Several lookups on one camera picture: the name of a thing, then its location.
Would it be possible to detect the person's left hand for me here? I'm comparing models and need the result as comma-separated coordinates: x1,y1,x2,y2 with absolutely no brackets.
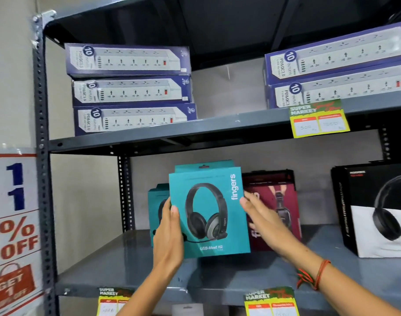
152,197,184,272

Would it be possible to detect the person's right hand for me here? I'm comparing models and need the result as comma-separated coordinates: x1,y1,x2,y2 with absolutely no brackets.
240,191,304,269

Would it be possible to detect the teal headphone box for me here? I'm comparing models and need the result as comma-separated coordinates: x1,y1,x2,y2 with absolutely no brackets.
168,166,251,259
147,183,171,248

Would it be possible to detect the person's left forearm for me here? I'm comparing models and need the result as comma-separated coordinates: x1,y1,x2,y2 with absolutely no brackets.
116,265,176,316

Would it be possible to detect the person's right forearm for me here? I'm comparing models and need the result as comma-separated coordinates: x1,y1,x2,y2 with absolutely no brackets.
288,251,401,316

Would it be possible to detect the maroon headphone box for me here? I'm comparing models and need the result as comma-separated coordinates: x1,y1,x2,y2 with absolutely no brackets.
242,169,302,252

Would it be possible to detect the grey metal shelving rack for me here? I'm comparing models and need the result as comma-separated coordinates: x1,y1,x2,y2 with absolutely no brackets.
32,0,401,316

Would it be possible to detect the red thread wristband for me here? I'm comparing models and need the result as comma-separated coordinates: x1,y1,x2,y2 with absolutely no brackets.
297,259,331,291

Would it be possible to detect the yellow price tag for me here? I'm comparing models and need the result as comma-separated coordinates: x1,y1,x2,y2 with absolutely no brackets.
243,286,300,316
288,99,351,139
96,287,134,316

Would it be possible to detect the blue power strip box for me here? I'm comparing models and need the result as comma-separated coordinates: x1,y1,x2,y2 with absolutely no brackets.
73,103,198,137
265,64,401,110
264,19,401,86
64,43,192,79
72,75,193,107

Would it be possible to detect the black and white headphone box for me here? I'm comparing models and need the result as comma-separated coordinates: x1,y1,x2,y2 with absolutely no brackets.
331,163,401,259

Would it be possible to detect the white discount poster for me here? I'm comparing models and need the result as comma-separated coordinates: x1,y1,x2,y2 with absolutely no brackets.
0,144,44,316

